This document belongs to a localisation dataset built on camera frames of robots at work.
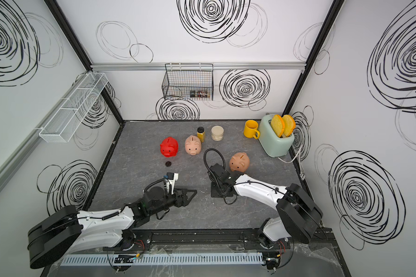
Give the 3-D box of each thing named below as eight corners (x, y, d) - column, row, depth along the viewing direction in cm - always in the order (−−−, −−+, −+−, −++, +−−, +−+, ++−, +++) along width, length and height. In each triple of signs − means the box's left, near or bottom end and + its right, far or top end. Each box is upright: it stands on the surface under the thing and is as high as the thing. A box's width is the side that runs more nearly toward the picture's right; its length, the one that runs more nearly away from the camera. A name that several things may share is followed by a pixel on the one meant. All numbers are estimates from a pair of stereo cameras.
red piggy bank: (162, 159, 102) (158, 150, 95) (164, 146, 108) (161, 137, 101) (177, 159, 102) (174, 150, 95) (179, 146, 108) (176, 137, 101)
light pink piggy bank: (186, 157, 103) (184, 148, 96) (187, 144, 109) (186, 135, 102) (200, 157, 103) (200, 148, 96) (201, 144, 109) (200, 135, 102)
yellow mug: (244, 140, 111) (247, 131, 105) (243, 129, 118) (244, 119, 111) (256, 140, 111) (259, 131, 105) (254, 128, 118) (257, 119, 111)
